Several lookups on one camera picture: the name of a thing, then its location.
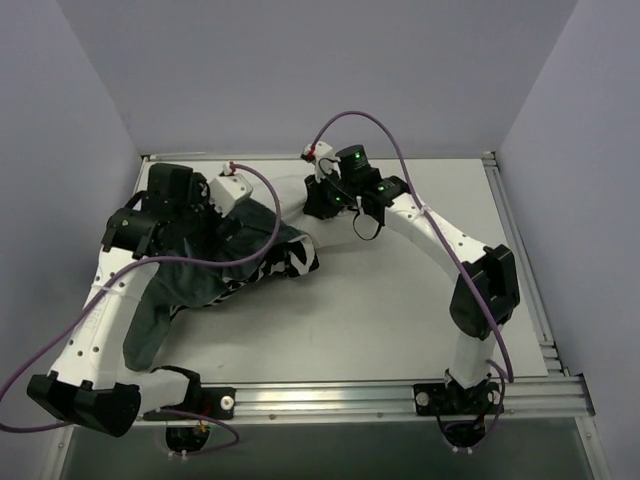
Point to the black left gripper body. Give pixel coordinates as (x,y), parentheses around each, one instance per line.
(220,226)

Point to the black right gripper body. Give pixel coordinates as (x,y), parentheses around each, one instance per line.
(317,195)

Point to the white pillow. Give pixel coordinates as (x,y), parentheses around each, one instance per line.
(345,230)

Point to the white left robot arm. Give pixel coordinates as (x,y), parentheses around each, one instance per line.
(89,384)

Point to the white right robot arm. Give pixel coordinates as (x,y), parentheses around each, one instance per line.
(486,289)

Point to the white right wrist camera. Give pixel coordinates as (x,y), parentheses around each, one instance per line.
(321,156)

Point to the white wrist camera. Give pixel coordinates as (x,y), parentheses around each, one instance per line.
(226,192)
(321,156)

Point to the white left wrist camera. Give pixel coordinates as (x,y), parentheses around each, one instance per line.
(226,192)

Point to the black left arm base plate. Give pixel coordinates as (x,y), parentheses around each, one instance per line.
(216,402)

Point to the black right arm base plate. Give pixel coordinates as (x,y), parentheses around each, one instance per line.
(451,399)

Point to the aluminium table edge rail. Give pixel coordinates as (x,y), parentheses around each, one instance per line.
(529,289)

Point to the aluminium front mounting rail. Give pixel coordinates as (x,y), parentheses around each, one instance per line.
(365,401)

